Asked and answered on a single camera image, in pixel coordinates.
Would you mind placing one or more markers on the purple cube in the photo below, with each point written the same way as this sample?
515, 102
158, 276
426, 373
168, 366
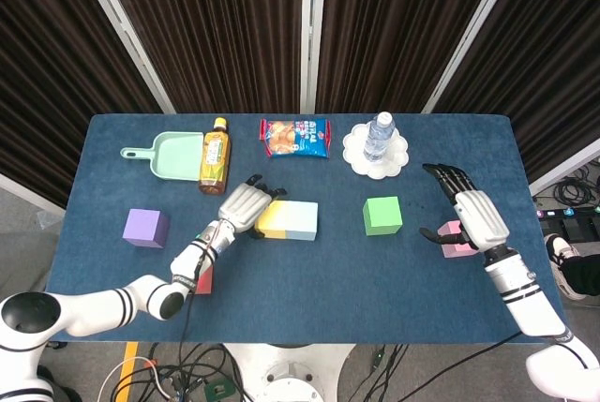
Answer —
143, 226

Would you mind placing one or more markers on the white sneaker with black laces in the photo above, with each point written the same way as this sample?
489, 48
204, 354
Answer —
560, 261

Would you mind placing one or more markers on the red block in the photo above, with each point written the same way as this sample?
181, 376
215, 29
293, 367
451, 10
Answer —
205, 282

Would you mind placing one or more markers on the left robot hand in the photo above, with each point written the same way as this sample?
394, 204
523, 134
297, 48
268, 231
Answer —
241, 205

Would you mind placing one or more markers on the mint green plastic dustpan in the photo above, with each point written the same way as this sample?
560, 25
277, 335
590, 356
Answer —
175, 156

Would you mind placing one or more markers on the white flower-shaped plate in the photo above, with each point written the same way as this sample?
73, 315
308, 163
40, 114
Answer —
398, 158

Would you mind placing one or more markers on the blue and red snack bag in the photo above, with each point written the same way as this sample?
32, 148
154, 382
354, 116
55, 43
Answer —
295, 138

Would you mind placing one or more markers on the yellow cube block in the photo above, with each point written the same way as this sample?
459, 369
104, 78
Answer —
274, 221

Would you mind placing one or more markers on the green electrical connector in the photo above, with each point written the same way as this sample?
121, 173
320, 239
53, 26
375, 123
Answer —
216, 390

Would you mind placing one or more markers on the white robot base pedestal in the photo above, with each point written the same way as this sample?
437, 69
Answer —
290, 369

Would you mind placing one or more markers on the pink block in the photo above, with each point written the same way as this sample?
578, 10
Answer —
450, 252

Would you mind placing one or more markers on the clear plastic water bottle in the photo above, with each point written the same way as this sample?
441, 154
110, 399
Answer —
377, 139

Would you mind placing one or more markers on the person's leg in black trousers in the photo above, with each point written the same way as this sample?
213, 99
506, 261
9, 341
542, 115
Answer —
583, 275

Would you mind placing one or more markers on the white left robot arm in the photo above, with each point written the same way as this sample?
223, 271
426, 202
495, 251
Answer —
94, 308

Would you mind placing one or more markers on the blue fabric table cloth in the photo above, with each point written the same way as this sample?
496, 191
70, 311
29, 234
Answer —
328, 289

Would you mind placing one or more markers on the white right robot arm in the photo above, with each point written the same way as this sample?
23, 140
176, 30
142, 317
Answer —
529, 299

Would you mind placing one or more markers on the tea bottle with yellow label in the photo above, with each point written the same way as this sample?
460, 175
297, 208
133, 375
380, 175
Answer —
214, 158

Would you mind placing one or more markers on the white cube block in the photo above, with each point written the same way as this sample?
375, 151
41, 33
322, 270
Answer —
302, 219

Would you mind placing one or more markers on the green cube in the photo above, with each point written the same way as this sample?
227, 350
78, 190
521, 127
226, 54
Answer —
382, 214

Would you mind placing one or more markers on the yellow floor tape strip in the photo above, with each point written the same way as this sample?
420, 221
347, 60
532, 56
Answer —
129, 364

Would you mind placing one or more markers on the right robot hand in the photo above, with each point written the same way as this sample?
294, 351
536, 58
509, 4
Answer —
483, 219

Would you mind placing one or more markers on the dark pleated partition panel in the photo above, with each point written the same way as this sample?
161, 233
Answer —
398, 32
553, 69
56, 69
211, 32

